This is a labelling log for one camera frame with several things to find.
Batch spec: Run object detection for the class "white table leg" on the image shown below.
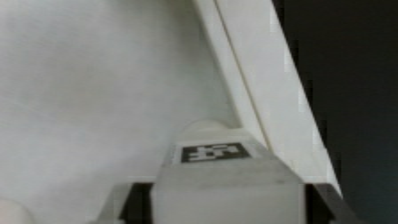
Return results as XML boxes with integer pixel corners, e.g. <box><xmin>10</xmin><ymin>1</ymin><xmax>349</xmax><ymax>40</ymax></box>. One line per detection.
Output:
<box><xmin>152</xmin><ymin>120</ymin><xmax>306</xmax><ymax>224</ymax></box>

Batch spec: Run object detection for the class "white square tabletop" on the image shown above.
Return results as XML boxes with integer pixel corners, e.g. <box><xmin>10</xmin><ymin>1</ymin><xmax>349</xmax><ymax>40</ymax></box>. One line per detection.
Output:
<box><xmin>0</xmin><ymin>0</ymin><xmax>336</xmax><ymax>224</ymax></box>

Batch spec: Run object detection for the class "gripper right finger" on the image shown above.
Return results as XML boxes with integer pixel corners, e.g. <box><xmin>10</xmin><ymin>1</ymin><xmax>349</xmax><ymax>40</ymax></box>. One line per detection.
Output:
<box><xmin>306</xmin><ymin>183</ymin><xmax>365</xmax><ymax>224</ymax></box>

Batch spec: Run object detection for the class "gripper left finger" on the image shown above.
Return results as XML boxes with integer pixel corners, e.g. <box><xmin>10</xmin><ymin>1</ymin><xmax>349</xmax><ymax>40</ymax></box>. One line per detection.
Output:
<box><xmin>95</xmin><ymin>182</ymin><xmax>153</xmax><ymax>224</ymax></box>

